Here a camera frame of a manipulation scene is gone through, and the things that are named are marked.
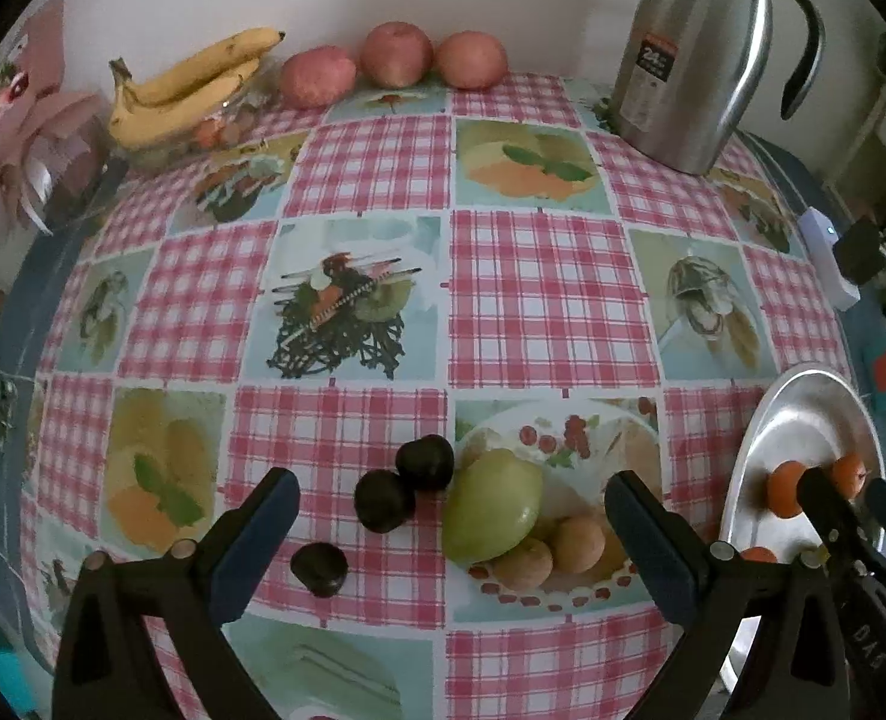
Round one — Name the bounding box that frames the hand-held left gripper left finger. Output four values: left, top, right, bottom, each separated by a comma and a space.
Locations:
51, 467, 301, 720

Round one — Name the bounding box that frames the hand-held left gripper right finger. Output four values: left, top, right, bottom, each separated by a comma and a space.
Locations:
603, 470, 852, 720

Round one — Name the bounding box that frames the brown kiwi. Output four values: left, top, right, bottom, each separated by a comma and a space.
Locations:
492, 538, 555, 590
549, 515, 607, 575

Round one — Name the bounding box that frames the dark plum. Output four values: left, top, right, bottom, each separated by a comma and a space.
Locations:
396, 434, 456, 492
290, 544, 349, 599
353, 469, 415, 534

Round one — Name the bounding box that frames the stainless steel basin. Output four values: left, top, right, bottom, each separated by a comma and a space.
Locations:
716, 364, 886, 695

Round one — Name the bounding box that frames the green mango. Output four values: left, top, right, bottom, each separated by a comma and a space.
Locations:
443, 448, 546, 563

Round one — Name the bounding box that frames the white power strip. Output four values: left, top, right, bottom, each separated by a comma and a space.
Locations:
797, 208, 861, 310

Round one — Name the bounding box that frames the black charger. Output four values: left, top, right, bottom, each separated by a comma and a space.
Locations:
836, 219, 886, 282

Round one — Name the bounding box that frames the pink checked printed tablecloth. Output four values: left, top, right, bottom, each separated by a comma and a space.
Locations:
19, 73, 856, 720

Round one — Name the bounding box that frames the glass fruit bowl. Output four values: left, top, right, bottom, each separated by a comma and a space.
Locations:
120, 60, 279, 170

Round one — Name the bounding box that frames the yellow banana bunch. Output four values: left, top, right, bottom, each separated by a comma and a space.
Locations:
107, 26, 288, 151

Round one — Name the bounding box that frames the pink flower bouquet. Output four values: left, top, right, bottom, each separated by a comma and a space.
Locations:
0, 0, 114, 237

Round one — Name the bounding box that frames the red apple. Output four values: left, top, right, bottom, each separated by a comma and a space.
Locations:
435, 31, 509, 89
359, 21, 436, 89
278, 46, 358, 110

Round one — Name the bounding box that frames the stainless steel thermos jug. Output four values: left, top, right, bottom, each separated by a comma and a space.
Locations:
609, 0, 826, 175

